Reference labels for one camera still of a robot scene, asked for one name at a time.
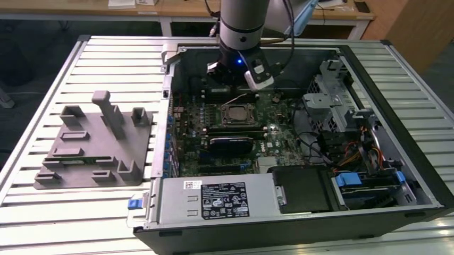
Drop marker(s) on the silver CPU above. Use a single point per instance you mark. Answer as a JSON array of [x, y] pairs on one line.
[[238, 113]]

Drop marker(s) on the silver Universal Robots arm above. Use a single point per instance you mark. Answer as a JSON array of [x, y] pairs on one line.
[[240, 26]]

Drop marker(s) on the CPU socket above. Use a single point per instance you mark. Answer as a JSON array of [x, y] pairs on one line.
[[238, 123]]

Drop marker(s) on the round coin cell battery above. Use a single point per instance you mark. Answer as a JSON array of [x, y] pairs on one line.
[[275, 99]]

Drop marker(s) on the black RAM sticks row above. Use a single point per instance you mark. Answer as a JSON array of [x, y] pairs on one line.
[[234, 132]]

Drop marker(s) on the green motherboard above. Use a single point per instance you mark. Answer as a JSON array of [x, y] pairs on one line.
[[283, 132]]

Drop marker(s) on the grey metal drive cage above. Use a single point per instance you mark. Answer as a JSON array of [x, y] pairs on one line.
[[319, 103]]

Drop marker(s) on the black graphics card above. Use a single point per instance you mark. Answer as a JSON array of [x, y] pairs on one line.
[[230, 145]]

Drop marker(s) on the small white box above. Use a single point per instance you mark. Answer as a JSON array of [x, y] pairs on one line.
[[147, 2]]

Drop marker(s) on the small silver heatsink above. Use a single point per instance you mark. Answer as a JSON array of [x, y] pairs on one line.
[[267, 162]]

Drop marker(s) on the large white box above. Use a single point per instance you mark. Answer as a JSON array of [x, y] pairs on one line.
[[121, 3]]

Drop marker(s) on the wooden desk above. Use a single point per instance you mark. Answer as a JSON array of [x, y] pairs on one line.
[[105, 12]]

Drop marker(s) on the grey plastic latch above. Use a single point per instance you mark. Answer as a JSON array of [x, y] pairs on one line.
[[362, 114]]

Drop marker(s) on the small black desk item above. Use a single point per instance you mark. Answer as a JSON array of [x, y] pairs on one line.
[[362, 6]]

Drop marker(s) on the white barcode sticker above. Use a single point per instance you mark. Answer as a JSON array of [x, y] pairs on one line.
[[192, 185]]

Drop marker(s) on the grey parts rack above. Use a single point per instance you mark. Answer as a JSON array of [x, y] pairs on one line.
[[105, 148]]

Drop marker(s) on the black label sticker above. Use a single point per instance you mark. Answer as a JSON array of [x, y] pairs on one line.
[[224, 200]]

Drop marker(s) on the black plastic drive cover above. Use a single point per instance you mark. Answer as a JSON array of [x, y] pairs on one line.
[[300, 191]]

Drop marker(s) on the silver power supply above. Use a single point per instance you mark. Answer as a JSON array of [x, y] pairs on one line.
[[174, 202]]

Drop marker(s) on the hard disk in blue carrier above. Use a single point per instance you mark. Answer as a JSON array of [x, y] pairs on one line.
[[348, 180]]

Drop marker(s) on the wooden cabinet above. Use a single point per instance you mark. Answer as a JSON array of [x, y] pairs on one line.
[[418, 26]]

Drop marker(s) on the blue case release latch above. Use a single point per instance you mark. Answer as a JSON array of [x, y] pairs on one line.
[[132, 204]]

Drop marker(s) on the black open PC case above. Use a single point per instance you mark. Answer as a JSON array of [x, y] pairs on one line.
[[248, 236]]

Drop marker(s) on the small blue clip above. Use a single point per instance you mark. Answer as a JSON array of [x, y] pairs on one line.
[[401, 178]]

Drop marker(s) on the white stand foot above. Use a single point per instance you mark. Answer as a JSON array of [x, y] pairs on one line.
[[7, 101]]

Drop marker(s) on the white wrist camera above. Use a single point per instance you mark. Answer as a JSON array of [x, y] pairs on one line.
[[259, 82]]

